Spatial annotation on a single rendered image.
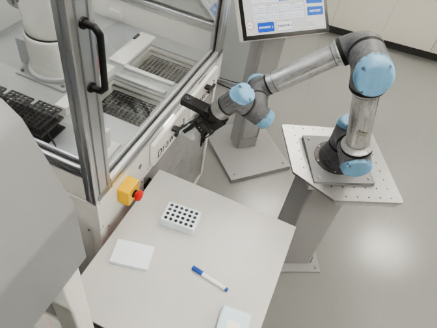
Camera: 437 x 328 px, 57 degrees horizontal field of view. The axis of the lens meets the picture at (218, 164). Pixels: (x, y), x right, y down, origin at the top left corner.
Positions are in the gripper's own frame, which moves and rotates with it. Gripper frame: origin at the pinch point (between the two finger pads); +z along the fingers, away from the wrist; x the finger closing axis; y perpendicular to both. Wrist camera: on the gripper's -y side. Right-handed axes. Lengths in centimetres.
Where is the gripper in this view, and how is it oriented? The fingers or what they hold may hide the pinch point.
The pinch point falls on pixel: (181, 129)
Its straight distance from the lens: 156.1
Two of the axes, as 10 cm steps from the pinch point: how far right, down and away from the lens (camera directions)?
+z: -6.3, 3.4, 7.0
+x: 3.9, -6.4, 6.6
